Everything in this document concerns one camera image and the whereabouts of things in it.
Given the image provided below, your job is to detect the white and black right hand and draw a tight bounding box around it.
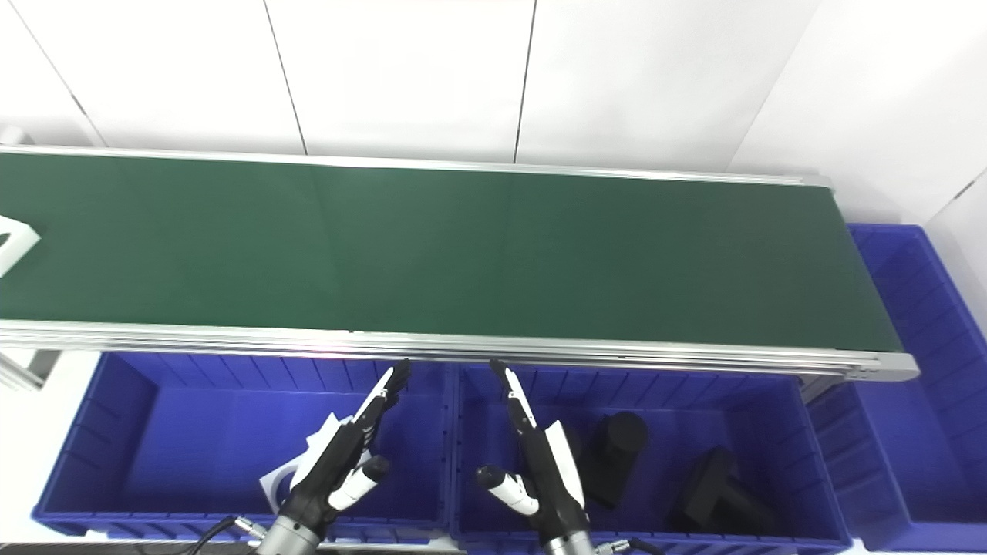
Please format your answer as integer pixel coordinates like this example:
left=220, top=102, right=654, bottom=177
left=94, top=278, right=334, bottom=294
left=476, top=359, right=589, bottom=540

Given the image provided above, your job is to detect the white and black left hand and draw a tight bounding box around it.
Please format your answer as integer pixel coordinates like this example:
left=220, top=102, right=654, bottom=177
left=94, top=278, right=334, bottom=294
left=281, top=359, right=412, bottom=533

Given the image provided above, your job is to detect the white square part with hole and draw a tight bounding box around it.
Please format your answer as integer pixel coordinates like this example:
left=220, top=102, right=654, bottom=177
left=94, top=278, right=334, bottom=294
left=259, top=461, right=300, bottom=513
left=0, top=216, right=41, bottom=278

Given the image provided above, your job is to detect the black cylinder part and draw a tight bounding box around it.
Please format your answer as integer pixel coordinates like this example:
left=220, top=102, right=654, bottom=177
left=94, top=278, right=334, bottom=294
left=578, top=412, right=650, bottom=510

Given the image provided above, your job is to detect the blue bin with black parts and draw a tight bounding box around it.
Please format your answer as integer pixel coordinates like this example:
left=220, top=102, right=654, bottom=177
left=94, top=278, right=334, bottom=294
left=447, top=362, right=853, bottom=555

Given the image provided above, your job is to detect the blue bin with white parts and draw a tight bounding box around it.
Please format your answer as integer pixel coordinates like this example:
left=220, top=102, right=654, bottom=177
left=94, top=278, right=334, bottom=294
left=32, top=351, right=456, bottom=544

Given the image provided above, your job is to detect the black T-shaped part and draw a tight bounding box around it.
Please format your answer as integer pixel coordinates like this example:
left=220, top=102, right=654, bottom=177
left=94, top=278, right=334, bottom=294
left=667, top=447, right=780, bottom=537

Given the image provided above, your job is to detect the aluminium conveyor support leg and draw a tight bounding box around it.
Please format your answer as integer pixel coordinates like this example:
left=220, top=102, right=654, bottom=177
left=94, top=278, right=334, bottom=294
left=0, top=348, right=61, bottom=391

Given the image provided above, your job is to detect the empty blue plastic bin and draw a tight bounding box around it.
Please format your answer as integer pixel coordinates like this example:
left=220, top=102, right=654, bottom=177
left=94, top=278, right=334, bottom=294
left=806, top=224, right=987, bottom=552

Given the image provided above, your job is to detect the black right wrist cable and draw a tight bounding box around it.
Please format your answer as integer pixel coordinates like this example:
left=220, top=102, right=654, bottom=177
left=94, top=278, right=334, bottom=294
left=595, top=538, right=665, bottom=555

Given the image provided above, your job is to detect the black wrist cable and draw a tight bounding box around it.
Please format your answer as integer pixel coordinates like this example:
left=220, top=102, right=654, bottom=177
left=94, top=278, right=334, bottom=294
left=189, top=515, right=268, bottom=555
left=595, top=538, right=665, bottom=555

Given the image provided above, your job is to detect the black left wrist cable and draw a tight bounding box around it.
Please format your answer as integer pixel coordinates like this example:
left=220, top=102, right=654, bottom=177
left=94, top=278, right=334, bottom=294
left=189, top=515, right=268, bottom=555

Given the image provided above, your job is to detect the green conveyor with aluminium frame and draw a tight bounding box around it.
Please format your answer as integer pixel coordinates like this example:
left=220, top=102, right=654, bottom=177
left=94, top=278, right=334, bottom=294
left=0, top=144, right=921, bottom=384

